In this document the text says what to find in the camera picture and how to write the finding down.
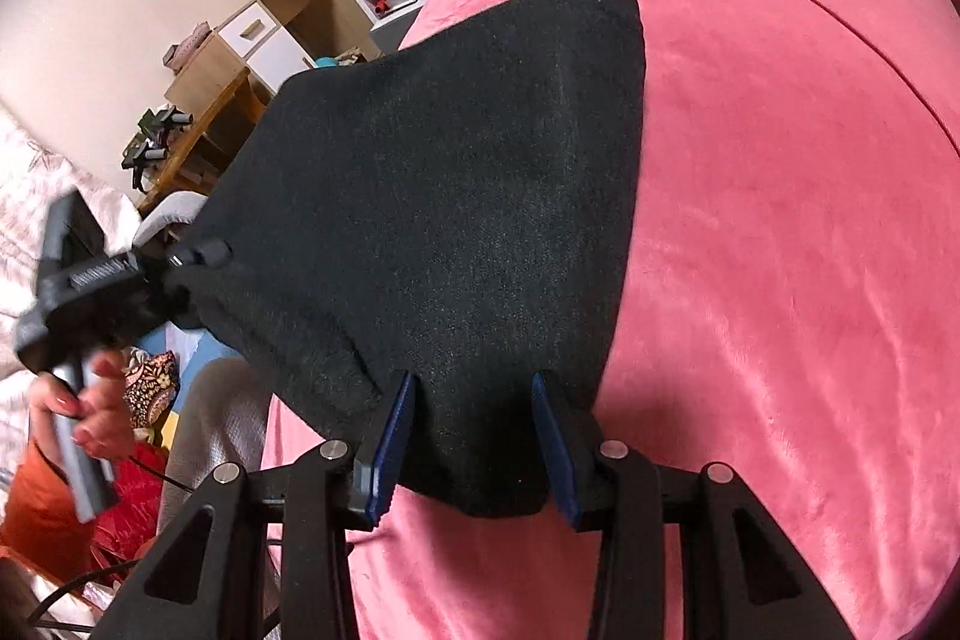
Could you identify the pink velvet bed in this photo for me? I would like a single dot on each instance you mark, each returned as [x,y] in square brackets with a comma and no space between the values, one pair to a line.
[787,272]

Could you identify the black knit garment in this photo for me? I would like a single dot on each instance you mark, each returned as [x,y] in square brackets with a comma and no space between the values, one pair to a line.
[450,197]

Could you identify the grey and white nightstand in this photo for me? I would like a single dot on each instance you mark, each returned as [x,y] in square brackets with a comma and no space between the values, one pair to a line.
[394,29]

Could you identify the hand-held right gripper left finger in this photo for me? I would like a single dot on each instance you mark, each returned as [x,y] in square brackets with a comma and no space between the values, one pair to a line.
[391,445]

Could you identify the dark green desk device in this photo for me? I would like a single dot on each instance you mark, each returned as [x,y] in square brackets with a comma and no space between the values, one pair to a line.
[144,160]
[166,123]

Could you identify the red shiny cloth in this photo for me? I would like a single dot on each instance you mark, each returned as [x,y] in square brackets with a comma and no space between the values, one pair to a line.
[131,505]

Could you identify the white and wood cabinet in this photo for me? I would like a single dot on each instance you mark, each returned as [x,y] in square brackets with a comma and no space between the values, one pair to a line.
[277,51]

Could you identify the teal round container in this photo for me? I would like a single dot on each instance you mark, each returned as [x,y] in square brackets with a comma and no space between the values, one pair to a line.
[326,61]

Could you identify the curved wooden desk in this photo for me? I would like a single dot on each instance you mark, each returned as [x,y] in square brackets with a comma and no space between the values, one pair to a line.
[202,123]

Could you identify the person's left forearm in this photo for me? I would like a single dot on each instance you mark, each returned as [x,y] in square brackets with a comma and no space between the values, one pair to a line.
[41,512]

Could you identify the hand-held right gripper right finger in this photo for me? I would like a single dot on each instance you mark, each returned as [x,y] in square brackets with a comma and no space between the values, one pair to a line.
[555,452]

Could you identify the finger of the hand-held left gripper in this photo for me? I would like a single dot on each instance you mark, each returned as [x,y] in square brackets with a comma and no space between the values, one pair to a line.
[206,252]

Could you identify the white lace cloth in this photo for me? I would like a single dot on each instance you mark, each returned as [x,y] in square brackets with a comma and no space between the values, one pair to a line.
[30,190]

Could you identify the grey padded board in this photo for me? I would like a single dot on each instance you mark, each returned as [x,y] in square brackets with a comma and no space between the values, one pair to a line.
[169,209]

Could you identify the floral patterned cloth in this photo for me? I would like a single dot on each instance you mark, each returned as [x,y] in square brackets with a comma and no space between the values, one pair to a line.
[150,385]

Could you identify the pink fabric pouch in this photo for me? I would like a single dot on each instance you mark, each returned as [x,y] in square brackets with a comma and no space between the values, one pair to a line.
[187,48]

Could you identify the person's left hand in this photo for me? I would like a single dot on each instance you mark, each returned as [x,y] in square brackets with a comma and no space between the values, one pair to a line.
[109,415]

